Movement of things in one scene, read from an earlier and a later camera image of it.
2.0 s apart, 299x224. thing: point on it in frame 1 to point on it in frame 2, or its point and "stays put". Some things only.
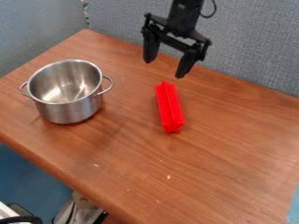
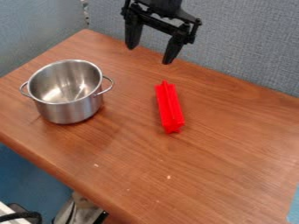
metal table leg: x=80 y=212 stays put
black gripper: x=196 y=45 to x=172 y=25
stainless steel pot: x=66 y=87 stays put
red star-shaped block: x=169 y=107 stays put
